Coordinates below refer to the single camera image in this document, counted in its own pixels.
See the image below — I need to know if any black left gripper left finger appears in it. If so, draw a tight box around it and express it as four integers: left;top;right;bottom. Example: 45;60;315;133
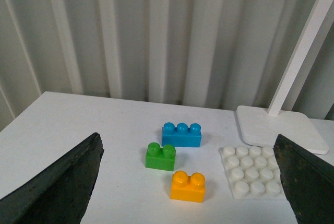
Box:
1;133;104;223

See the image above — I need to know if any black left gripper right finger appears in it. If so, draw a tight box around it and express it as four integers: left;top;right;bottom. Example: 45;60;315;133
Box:
273;134;333;223

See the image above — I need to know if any yellow two-stud block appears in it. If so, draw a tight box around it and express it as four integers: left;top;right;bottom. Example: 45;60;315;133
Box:
170;170;206;203

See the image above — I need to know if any green two-stud block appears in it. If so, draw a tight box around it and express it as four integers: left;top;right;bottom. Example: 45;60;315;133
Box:
145;142;176;171

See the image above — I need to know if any blue three-stud block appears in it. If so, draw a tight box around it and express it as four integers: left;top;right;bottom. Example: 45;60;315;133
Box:
162;122;202;147

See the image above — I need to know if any white lamp stand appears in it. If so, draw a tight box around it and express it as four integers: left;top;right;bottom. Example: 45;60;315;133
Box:
236;0;333;155

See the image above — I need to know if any white studded base plate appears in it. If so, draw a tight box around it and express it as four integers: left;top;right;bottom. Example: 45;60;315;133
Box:
220;146;286;200

